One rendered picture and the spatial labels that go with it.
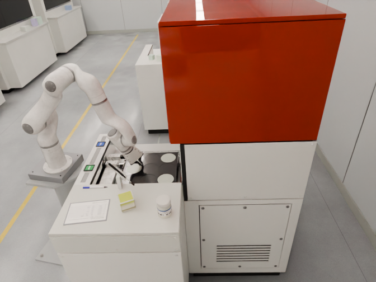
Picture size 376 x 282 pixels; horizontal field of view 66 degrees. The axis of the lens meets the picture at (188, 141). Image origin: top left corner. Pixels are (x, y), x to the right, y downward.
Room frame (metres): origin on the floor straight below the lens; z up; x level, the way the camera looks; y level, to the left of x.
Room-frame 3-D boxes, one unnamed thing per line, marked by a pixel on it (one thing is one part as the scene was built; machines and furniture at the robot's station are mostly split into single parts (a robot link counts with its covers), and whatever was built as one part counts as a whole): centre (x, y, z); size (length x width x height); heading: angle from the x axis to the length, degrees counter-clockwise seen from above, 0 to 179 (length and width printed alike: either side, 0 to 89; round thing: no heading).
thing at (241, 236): (1.61, -0.32, 0.41); 0.82 x 0.71 x 0.82; 177
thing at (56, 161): (1.57, 0.90, 0.96); 0.19 x 0.19 x 0.18
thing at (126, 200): (1.06, 0.33, 1.00); 0.07 x 0.07 x 0.07; 21
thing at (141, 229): (1.06, 0.37, 0.89); 0.62 x 0.35 x 0.14; 87
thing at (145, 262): (1.37, 0.36, 0.41); 0.97 x 0.64 x 0.82; 177
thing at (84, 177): (1.53, 0.61, 0.89); 0.55 x 0.09 x 0.14; 177
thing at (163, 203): (1.00, 0.13, 1.01); 0.07 x 0.07 x 0.10
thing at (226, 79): (1.61, -0.29, 1.52); 0.81 x 0.75 x 0.59; 177
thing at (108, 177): (1.44, 0.52, 0.87); 0.36 x 0.08 x 0.03; 177
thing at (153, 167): (1.44, 0.25, 0.90); 0.34 x 0.34 x 0.01; 87
